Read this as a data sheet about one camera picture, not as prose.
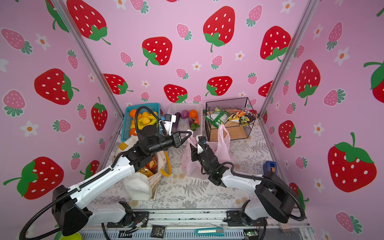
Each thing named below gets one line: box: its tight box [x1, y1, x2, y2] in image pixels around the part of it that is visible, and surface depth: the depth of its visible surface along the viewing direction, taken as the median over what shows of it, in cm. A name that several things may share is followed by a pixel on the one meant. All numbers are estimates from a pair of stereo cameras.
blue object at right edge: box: [263, 161, 278, 175], surface depth 88 cm
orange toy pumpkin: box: [189, 109, 198, 119], surface depth 117 cm
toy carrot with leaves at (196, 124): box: [190, 115, 201, 131], surface depth 109 cm
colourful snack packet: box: [227, 107, 258, 127], surface depth 91 cm
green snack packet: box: [203, 105, 230, 128], surface depth 95 cm
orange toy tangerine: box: [129, 109, 137, 119], surface depth 114 cm
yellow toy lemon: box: [142, 117, 151, 125], surface depth 110 cm
